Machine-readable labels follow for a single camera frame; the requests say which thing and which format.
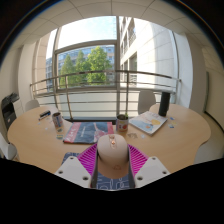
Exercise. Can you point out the dark blue patterned mouse pad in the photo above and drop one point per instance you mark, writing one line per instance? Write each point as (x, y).
(111, 184)

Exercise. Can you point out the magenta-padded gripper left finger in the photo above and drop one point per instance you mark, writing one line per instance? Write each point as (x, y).
(75, 170)

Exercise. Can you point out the red and blue magazine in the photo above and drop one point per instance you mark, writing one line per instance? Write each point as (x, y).
(85, 131)

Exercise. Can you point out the white pot with small plant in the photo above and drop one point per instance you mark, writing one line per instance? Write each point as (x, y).
(122, 123)

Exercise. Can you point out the black and white printer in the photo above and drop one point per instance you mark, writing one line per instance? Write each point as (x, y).
(9, 111)

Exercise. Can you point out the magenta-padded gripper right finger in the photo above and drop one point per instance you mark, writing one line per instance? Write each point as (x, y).
(150, 170)

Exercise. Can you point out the printed metal can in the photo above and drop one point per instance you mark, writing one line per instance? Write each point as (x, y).
(57, 120)

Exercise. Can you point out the black cylindrical speaker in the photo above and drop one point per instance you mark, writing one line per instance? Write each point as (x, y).
(164, 104)

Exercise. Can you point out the beige computer mouse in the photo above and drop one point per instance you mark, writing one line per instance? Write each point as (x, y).
(112, 155)

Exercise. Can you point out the black and blue stapler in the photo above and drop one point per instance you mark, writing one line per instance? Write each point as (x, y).
(44, 115)

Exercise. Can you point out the light blue open booklet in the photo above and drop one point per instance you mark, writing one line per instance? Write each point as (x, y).
(148, 122)

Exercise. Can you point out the metal balcony railing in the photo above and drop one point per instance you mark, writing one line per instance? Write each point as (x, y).
(100, 72)

